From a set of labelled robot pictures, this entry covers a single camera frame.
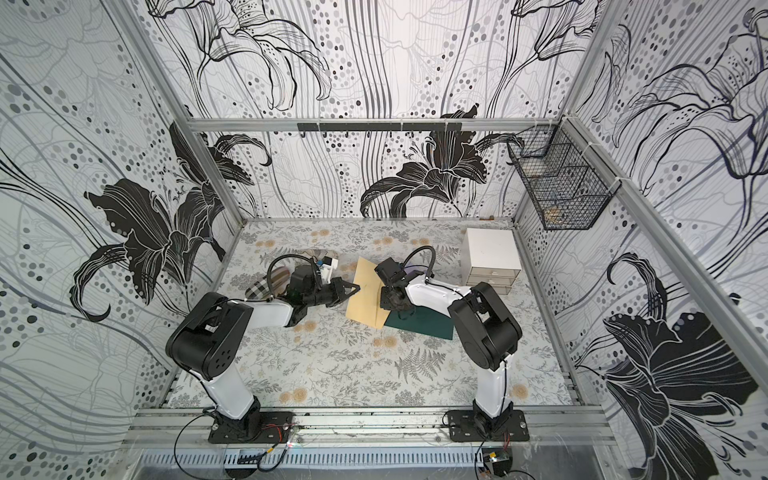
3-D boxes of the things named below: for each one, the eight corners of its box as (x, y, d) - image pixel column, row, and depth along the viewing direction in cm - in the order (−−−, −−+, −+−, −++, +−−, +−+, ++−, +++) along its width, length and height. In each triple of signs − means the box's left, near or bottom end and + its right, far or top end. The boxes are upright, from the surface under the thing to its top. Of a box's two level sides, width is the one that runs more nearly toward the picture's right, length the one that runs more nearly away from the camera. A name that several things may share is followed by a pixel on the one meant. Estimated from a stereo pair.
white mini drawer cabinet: (462, 294, 99) (470, 269, 88) (455, 255, 110) (462, 228, 99) (511, 294, 99) (526, 269, 88) (499, 254, 110) (511, 228, 99)
